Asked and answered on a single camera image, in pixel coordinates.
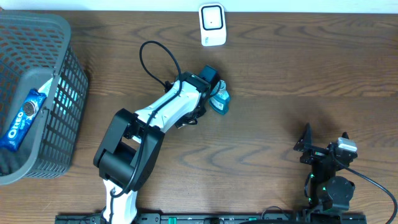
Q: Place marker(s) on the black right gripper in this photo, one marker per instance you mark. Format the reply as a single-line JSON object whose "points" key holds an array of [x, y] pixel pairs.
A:
{"points": [[305, 143]]}

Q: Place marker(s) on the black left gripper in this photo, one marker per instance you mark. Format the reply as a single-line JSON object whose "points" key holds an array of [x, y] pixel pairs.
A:
{"points": [[188, 122]]}

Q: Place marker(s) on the teal mouthwash bottle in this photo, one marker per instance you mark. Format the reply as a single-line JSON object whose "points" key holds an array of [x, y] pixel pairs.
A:
{"points": [[220, 98]]}

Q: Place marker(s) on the blue Oreo cookie pack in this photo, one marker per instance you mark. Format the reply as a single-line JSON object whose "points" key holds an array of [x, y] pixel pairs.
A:
{"points": [[23, 120]]}

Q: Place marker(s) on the white wet wipes pack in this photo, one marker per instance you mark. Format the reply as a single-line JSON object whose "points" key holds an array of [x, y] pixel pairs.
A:
{"points": [[64, 99]]}

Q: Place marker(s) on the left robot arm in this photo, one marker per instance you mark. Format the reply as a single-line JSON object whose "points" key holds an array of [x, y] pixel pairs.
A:
{"points": [[128, 152]]}

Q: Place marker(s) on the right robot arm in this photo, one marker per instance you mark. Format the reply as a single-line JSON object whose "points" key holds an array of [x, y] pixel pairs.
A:
{"points": [[328, 194]]}

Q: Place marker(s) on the white barcode scanner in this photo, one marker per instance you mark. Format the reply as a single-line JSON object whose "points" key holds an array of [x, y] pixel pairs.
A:
{"points": [[212, 25]]}

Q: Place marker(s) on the grey plastic mesh basket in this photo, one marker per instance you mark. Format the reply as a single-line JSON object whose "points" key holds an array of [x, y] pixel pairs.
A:
{"points": [[35, 48]]}

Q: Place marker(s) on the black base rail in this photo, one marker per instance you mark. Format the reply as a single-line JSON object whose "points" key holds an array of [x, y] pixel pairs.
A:
{"points": [[155, 218]]}

